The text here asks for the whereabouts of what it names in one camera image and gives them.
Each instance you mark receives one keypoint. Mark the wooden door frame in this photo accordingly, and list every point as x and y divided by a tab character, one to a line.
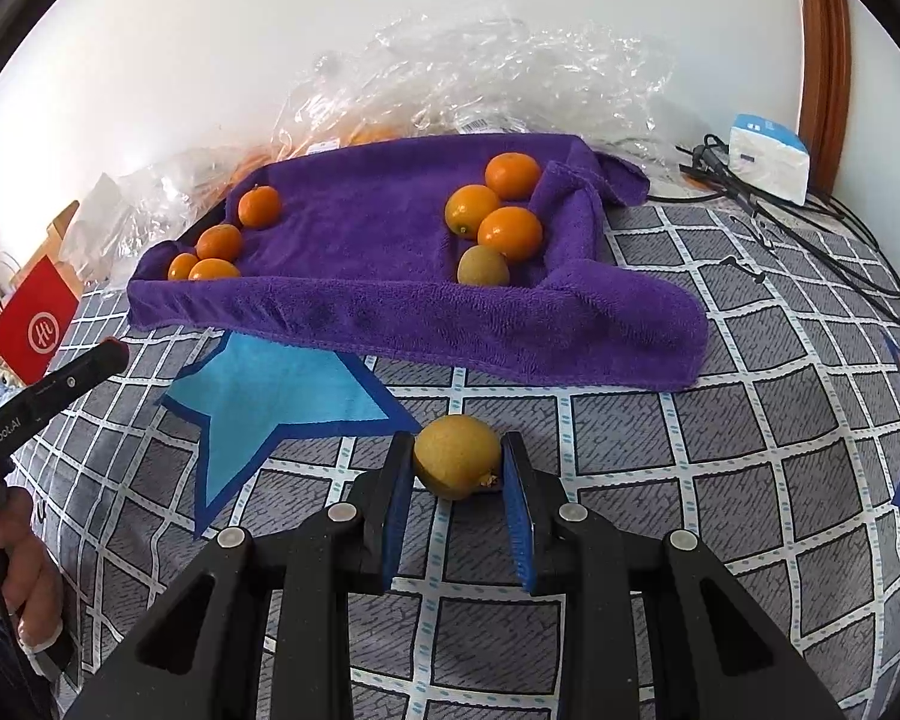
821	67

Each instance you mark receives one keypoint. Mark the person's left hand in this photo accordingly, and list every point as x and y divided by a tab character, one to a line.
34	577

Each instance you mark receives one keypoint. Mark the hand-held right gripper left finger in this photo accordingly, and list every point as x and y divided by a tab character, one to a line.
399	525

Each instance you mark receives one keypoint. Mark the purple towel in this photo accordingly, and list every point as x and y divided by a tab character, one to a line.
360	240

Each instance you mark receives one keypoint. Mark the cardboard box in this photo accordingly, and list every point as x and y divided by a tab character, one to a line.
60	225

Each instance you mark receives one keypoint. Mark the large clear plastic bag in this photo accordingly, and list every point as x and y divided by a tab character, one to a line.
495	67

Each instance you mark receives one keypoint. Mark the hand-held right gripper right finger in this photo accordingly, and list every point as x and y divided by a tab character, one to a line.
516	525

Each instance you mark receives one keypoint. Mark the yellow citrus fruit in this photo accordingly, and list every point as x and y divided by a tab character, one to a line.
457	467

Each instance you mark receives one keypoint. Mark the white plastic bag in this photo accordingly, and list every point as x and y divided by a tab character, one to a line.
97	217

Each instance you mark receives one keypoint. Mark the white and blue box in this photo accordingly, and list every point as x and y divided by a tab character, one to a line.
769	157

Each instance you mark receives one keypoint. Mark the red box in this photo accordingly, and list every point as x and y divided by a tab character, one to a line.
34	322

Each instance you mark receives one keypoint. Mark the crumpled clear plastic bag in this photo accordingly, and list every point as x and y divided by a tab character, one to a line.
165	187

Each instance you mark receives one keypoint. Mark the clear plastic bag of mandarins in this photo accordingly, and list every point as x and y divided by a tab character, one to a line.
330	142

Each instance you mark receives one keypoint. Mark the yellow-green citrus fruit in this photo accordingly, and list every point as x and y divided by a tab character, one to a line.
483	266

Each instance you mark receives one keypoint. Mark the orange mandarin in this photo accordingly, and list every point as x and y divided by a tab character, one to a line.
512	175
510	232
472	210
259	206
182	266
214	270
219	242

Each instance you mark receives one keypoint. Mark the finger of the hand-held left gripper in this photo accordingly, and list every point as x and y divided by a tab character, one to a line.
82	379

